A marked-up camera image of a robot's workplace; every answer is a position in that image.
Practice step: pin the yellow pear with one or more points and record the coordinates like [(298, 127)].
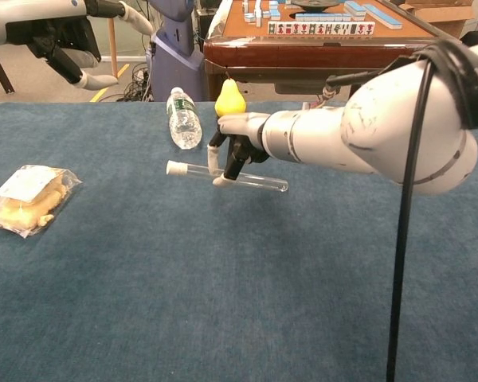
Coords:
[(230, 101)]

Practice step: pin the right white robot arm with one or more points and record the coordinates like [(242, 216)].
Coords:
[(362, 131)]

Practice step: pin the face-up mahjong tile row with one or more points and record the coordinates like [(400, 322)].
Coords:
[(320, 28)]

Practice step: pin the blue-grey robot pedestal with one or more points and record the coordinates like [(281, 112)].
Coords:
[(175, 59)]

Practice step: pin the clear plastic tube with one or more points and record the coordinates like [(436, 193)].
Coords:
[(263, 183)]

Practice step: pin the brown mahjong table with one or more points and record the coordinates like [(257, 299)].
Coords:
[(302, 55)]

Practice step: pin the blue backed mahjong tile row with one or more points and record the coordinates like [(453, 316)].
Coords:
[(384, 18), (324, 16)]

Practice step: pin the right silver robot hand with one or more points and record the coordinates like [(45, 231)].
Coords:
[(243, 127)]

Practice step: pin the bagged bread snack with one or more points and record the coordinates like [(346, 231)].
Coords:
[(28, 203)]

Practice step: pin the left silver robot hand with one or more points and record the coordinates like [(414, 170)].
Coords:
[(36, 24)]

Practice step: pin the brown cardboard box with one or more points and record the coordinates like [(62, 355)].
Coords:
[(442, 16)]

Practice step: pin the blue felt table mat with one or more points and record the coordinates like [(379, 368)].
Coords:
[(183, 298)]

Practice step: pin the orange wooden pole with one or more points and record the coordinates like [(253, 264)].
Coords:
[(113, 47)]

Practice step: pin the clear plastic water bottle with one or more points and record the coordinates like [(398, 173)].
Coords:
[(184, 119)]

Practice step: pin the blue backed mahjong tile stack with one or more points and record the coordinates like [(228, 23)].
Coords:
[(259, 10)]

